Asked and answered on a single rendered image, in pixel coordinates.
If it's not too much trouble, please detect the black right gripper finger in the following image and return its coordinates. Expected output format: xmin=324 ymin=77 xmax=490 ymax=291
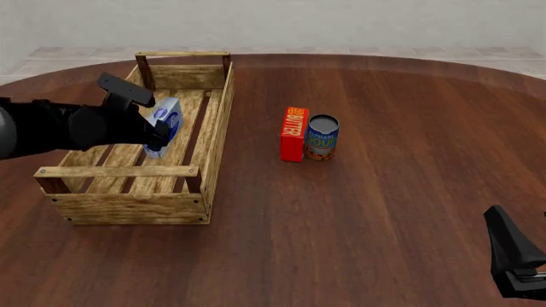
xmin=483 ymin=205 xmax=541 ymax=273

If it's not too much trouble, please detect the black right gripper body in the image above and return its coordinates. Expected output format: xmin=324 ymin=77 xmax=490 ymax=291
xmin=490 ymin=264 xmax=546 ymax=300

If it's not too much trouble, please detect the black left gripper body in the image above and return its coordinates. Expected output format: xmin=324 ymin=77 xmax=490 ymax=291
xmin=121 ymin=107 xmax=170 ymax=145

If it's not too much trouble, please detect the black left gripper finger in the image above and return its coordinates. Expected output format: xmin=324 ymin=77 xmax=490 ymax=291
xmin=144 ymin=130 xmax=171 ymax=153

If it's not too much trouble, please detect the blue white cream cheese box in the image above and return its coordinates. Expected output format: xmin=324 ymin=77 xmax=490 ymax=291
xmin=142 ymin=96 xmax=185 ymax=160

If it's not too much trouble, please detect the wooden slat tray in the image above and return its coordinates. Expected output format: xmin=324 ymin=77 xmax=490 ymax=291
xmin=33 ymin=50 xmax=235 ymax=226

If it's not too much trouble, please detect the red butter box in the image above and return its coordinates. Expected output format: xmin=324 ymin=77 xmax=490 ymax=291
xmin=279 ymin=106 xmax=311 ymax=163

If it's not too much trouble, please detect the alphabet soup can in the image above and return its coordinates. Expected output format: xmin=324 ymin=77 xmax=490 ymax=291
xmin=303 ymin=113 xmax=341 ymax=164

